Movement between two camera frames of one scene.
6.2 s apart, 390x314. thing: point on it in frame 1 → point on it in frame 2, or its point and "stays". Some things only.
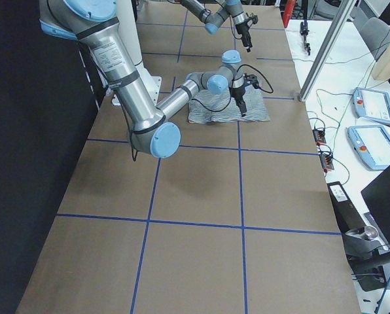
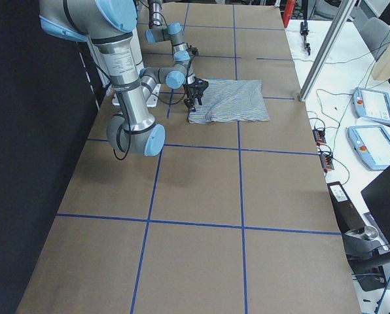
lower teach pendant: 373,144 stays
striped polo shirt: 206,107 stays
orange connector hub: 319,137 stays
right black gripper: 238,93 → 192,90
